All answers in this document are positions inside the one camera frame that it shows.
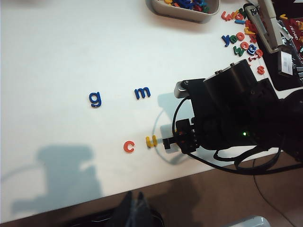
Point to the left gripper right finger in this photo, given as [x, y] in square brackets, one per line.
[144, 215]

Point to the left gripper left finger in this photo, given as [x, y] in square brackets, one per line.
[125, 212]

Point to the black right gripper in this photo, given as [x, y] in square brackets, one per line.
[227, 89]

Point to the orange letter c magnet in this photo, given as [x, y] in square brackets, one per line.
[124, 146]

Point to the yellow letter u magnet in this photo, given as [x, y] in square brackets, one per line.
[155, 141]

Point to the red letter s magnet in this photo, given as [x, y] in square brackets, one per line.
[260, 70]

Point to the green letter w magnet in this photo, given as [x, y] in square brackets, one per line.
[238, 51]

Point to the blue letter g magnet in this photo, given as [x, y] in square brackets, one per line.
[99, 99]
[251, 49]

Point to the red letter p magnet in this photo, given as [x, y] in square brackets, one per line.
[259, 53]

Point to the blue letter y magnet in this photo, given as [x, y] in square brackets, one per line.
[226, 39]

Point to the green letter e magnet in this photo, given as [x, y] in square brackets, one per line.
[234, 39]

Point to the orange letter o magnet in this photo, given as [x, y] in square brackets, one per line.
[237, 36]

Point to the red letter x magnet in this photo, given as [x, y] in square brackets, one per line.
[253, 38]

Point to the light blue letter l magnet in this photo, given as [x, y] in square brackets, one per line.
[240, 21]

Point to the orange letter w magnet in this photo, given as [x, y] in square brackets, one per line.
[226, 16]

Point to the blue letter m magnet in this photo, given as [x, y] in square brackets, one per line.
[142, 93]

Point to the yellow letter v magnet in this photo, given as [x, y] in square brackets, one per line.
[283, 16]

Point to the small black labelled box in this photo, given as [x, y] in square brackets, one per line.
[286, 62]

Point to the black desk mat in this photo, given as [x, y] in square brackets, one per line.
[293, 81]

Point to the beige grey stapler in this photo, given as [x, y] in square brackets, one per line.
[265, 30]

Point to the beige pulp tray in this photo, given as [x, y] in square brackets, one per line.
[180, 14]

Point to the red black foil package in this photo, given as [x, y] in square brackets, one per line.
[296, 30]

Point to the grey plastic housing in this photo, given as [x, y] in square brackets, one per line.
[255, 222]

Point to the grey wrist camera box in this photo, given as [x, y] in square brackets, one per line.
[181, 88]

